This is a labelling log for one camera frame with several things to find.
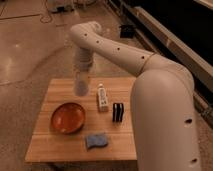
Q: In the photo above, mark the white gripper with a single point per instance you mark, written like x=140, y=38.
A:
x=82, y=66

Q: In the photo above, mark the white ceramic cup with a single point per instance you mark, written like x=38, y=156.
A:
x=81, y=83

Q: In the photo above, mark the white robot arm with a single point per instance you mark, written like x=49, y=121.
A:
x=161, y=101

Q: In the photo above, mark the white glue tube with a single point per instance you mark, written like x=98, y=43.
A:
x=103, y=104

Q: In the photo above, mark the orange bowl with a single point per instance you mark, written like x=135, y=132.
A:
x=68, y=118

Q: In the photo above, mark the black box on floor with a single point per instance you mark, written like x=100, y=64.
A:
x=127, y=31

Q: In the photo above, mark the grey equipment base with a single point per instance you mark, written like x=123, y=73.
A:
x=56, y=6

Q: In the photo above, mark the blue sponge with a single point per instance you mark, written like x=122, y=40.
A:
x=96, y=140

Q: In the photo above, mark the wooden folding table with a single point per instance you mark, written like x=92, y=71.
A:
x=48, y=146

